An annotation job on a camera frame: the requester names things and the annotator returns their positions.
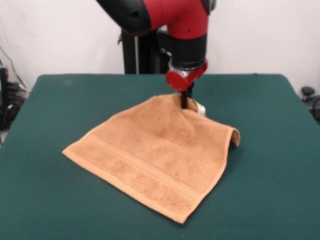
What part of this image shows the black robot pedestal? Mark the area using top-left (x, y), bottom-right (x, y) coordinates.
top-left (117, 24), bottom-right (176, 75)

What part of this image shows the dark green table cloth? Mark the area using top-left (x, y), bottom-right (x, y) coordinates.
top-left (0, 73), bottom-right (320, 240)

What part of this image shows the tan terry towel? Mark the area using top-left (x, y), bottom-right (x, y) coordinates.
top-left (61, 93), bottom-right (241, 224)

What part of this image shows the black electronics box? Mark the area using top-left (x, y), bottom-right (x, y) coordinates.
top-left (0, 66), bottom-right (10, 109)

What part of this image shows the grey cable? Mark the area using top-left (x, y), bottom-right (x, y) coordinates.
top-left (0, 46), bottom-right (28, 91)

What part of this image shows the black cable bundle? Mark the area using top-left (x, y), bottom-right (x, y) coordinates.
top-left (0, 81), bottom-right (29, 131)

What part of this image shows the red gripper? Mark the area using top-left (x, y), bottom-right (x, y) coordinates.
top-left (165, 59), bottom-right (209, 110)

